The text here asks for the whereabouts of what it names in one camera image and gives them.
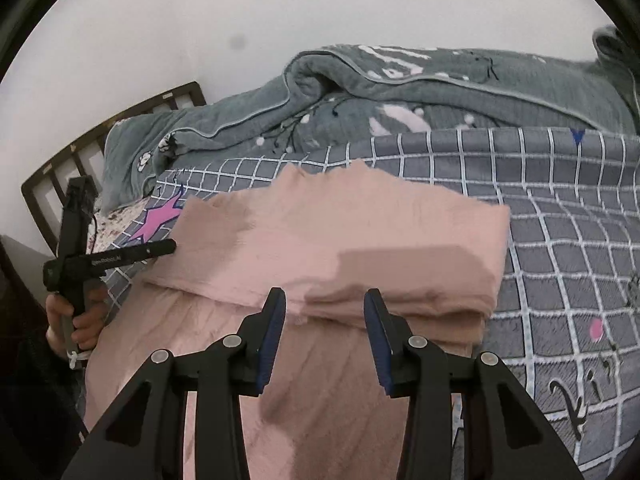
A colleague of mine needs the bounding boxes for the pink knit garment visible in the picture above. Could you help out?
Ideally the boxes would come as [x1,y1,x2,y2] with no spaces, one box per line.
[82,162,512,480]

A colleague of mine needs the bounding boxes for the grey checked bed sheet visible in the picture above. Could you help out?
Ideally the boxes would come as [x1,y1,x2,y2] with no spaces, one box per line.
[85,125,640,480]

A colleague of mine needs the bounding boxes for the dark wooden headboard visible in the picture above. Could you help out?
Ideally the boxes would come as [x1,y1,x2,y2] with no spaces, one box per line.
[21,81,207,257]

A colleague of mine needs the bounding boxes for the person's left hand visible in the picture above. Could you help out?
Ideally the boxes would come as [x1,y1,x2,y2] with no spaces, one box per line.
[45,280,108,353]

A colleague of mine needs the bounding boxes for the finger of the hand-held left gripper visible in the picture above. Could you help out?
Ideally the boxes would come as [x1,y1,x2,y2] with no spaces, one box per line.
[127,239,178,264]

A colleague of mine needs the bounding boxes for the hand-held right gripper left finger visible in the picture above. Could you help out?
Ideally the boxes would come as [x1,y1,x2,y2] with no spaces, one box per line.
[60,287,287,480]

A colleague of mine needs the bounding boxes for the floral mattress cover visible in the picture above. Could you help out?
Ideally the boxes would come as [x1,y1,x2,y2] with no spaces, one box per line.
[86,195,168,257]

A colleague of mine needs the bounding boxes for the grey-green quilt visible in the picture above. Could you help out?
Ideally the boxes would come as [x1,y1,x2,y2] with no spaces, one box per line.
[102,25,640,201]

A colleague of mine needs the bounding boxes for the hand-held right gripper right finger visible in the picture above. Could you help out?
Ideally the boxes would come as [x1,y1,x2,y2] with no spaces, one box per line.
[364,288,583,480]

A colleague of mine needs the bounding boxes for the person's left forearm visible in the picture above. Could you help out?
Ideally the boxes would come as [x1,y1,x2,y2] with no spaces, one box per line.
[0,327,90,461]

